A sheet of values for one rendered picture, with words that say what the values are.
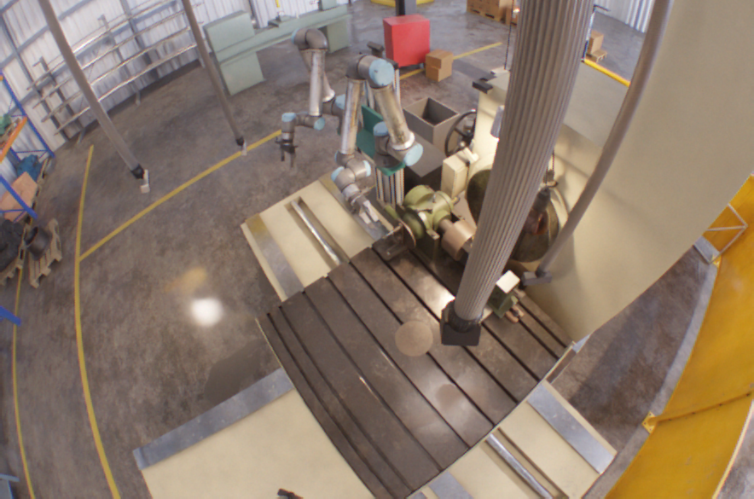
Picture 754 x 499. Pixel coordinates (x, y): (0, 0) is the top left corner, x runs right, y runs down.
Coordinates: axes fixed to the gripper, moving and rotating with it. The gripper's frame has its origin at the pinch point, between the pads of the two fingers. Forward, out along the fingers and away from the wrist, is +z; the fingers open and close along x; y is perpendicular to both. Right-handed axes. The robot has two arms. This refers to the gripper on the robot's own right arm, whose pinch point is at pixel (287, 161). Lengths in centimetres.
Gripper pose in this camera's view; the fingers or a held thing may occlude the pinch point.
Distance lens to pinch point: 227.5
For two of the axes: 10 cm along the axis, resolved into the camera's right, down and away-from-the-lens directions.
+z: -1.3, 8.6, 5.0
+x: -6.9, -4.4, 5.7
